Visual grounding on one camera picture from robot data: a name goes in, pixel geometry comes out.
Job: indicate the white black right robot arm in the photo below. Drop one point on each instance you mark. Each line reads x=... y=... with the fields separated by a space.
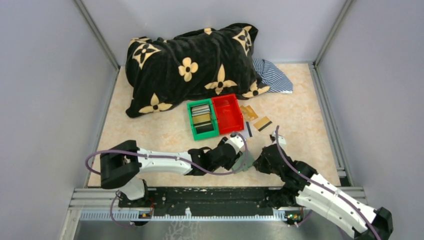
x=304 y=186

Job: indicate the stack of cards in bin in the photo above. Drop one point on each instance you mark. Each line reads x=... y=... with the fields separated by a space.
x=200 y=114

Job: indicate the gold card with stripe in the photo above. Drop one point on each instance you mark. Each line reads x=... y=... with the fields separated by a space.
x=263 y=123

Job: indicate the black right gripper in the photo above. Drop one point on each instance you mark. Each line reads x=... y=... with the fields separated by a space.
x=259 y=164

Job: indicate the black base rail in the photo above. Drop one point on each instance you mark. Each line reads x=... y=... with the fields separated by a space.
x=212 y=201

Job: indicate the white card black stripe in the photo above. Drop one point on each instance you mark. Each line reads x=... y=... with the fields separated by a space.
x=247 y=131

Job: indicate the black floral blanket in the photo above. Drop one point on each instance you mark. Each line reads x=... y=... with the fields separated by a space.
x=193 y=66

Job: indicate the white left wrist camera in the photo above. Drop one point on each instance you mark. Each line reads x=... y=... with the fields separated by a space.
x=236 y=141

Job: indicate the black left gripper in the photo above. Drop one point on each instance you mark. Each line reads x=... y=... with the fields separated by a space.
x=229 y=165

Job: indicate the gold patterned card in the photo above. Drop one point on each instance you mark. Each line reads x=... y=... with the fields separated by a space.
x=248 y=113

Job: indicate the green plastic bin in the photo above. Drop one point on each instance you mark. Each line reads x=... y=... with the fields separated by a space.
x=202 y=136

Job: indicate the red plastic bin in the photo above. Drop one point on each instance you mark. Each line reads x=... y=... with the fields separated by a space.
x=228 y=114

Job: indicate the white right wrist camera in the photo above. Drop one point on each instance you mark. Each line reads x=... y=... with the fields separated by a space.
x=278 y=139

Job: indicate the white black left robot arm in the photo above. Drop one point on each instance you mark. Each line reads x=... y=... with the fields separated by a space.
x=120 y=165

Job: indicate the black card in bin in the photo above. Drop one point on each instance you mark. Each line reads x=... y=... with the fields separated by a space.
x=204 y=127

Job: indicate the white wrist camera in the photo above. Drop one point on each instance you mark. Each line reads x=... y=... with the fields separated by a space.
x=236 y=141
x=278 y=139

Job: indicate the mint green card holder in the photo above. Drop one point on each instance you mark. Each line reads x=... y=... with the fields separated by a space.
x=243 y=162

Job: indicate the blue white striped cloth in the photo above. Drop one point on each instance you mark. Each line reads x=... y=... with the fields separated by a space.
x=273 y=77

